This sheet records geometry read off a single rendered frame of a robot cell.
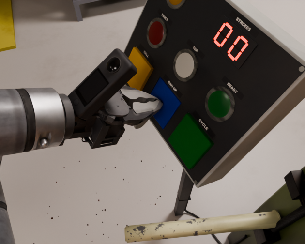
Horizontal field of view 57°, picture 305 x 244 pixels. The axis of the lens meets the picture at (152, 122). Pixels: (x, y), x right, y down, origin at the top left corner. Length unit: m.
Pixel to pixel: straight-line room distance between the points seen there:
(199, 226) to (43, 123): 0.57
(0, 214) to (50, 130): 0.13
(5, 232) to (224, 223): 0.59
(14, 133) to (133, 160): 1.26
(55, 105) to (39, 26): 2.12
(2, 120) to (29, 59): 1.88
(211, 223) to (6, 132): 0.62
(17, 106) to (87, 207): 1.20
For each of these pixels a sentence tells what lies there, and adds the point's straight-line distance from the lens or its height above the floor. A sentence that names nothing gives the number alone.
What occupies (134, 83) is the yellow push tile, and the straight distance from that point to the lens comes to 0.62.
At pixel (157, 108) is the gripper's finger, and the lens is 0.53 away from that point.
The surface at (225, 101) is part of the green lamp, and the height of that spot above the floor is 1.10.
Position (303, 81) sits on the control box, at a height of 1.18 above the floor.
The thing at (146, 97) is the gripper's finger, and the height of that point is 1.04.
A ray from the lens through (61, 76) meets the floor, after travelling 2.06.
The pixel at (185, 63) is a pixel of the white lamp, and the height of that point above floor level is 1.10.
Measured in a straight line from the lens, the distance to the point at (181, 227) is 0.84.
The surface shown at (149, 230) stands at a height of 0.64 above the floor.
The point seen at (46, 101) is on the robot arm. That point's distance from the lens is 0.41.
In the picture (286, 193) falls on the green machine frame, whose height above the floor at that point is 0.71.
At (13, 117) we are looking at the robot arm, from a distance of 0.39.
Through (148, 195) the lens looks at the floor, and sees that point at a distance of 1.54.
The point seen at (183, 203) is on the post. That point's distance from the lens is 1.31.
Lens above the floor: 1.46
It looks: 57 degrees down
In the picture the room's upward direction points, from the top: straight up
